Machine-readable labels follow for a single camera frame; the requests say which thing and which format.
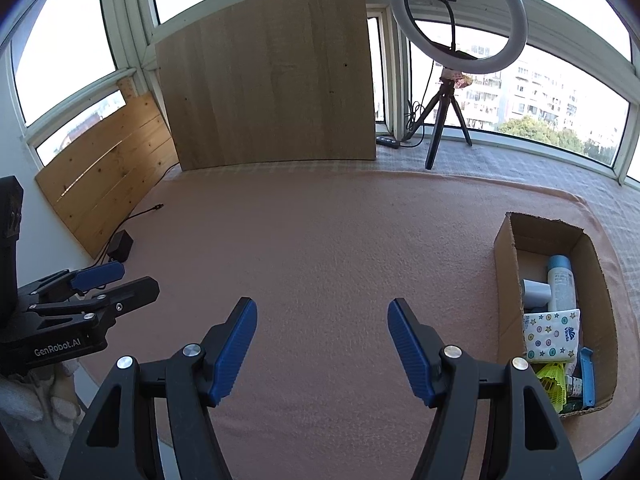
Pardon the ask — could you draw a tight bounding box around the pine plank board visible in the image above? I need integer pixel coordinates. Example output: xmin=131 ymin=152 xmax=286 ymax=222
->
xmin=35 ymin=91 xmax=180 ymax=260

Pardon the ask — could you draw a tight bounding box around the white window frame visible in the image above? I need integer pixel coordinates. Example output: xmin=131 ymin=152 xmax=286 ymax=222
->
xmin=0 ymin=0 xmax=640 ymax=186

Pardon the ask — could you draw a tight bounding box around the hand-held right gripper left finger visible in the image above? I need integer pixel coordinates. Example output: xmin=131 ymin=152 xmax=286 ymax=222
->
xmin=60 ymin=296 xmax=259 ymax=480

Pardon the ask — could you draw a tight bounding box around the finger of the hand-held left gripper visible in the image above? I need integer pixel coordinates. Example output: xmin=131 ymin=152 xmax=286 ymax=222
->
xmin=30 ymin=276 xmax=161 ymax=328
xmin=17 ymin=261 xmax=126 ymax=296

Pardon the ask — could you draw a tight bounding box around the black adapter cable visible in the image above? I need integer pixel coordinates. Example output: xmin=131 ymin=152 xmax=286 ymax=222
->
xmin=92 ymin=203 xmax=166 ymax=261

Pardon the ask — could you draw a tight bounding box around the black ring light cable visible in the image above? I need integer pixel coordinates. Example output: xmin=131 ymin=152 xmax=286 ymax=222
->
xmin=400 ymin=60 xmax=436 ymax=147

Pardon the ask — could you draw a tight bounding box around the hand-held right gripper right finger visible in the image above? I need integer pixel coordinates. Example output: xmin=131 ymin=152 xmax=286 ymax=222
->
xmin=387 ymin=298 xmax=583 ymax=480

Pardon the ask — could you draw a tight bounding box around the white ring light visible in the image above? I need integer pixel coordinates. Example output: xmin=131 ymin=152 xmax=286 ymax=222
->
xmin=390 ymin=0 xmax=527 ymax=75

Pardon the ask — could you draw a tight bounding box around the yellow plastic shuttlecock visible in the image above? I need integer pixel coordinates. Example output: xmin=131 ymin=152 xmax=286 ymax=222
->
xmin=535 ymin=360 xmax=568 ymax=408

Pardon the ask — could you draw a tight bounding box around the pink bottle with grey cap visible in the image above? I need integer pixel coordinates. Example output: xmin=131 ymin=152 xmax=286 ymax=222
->
xmin=521 ymin=279 xmax=551 ymax=311

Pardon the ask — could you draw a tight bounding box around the person's left hand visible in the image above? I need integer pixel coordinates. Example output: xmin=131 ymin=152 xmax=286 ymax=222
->
xmin=0 ymin=360 xmax=83 ymax=433

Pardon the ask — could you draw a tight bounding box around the black tripod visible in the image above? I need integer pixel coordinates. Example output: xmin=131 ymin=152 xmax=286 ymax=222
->
xmin=410 ymin=67 xmax=473 ymax=170

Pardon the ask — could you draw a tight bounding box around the white tube with blue cap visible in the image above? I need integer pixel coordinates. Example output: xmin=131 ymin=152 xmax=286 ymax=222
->
xmin=546 ymin=255 xmax=578 ymax=313

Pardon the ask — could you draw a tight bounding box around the cardboard box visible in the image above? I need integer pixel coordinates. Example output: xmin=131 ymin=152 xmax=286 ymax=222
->
xmin=494 ymin=211 xmax=620 ymax=417

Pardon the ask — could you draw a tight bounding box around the blue phone stand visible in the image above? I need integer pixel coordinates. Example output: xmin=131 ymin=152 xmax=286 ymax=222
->
xmin=578 ymin=347 xmax=597 ymax=407

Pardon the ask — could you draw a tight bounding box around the large wooden board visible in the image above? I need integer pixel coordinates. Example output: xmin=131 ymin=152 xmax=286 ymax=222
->
xmin=155 ymin=0 xmax=377 ymax=172

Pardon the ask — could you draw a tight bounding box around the black power adapter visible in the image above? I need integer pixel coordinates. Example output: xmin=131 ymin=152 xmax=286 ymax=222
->
xmin=107 ymin=230 xmax=135 ymax=263

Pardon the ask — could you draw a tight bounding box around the star print tissue pack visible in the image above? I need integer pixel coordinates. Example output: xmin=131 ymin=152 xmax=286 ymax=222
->
xmin=522 ymin=308 xmax=581 ymax=363

